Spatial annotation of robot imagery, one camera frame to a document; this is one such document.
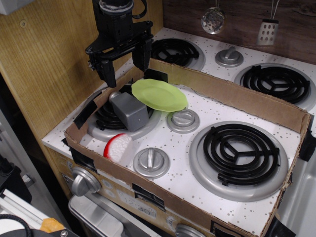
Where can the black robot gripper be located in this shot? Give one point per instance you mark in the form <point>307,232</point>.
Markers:
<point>118,36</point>

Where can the grey pepper shaker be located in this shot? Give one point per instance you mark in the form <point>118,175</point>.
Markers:
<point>132,113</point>

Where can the green plastic plate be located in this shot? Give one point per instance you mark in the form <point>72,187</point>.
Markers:
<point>159,95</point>

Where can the back left black burner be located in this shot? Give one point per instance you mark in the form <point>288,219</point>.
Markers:
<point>180,52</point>

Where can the black burner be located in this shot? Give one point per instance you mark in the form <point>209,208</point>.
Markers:
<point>280,81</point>
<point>180,52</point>
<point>238,161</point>
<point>105,124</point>

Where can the cardboard tray barrier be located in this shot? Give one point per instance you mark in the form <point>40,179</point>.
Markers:
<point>177,196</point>

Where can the front left black burner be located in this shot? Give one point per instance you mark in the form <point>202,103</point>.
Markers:
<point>105,124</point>

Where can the silver stove knob centre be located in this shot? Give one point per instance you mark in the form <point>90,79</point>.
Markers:
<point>184,121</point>

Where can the silver stove knob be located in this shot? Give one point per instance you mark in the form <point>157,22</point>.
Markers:
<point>151,163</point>
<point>184,121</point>
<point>229,58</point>

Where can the red white toy food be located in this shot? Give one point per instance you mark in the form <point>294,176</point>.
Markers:
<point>119,149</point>

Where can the hanging silver strainer ladle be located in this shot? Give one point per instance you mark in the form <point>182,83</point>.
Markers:
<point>214,19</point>

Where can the silver stove knob front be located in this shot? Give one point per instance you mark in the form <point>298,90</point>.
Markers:
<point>151,163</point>

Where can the silver stove knob back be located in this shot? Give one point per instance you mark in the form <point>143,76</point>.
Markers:
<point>229,58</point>

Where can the silver oven dial left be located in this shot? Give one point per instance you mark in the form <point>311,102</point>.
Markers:
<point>84,182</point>

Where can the silver oven dial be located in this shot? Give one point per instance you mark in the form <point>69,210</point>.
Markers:
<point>84,182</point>
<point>187,231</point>

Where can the oven clock display label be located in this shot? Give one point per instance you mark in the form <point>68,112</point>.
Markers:
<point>136,204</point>

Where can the hanging silver slotted spatula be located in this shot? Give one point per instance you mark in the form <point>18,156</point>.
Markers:
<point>269,27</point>

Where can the front right black burner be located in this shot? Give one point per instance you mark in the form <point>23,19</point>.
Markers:
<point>238,161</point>

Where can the back right black burner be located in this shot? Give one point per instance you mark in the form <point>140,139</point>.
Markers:
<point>280,81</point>

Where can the silver oven dial bottom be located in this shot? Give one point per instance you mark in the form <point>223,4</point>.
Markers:
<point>187,231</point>

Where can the silver oven door handle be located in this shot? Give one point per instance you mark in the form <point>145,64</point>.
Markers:
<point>106,219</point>

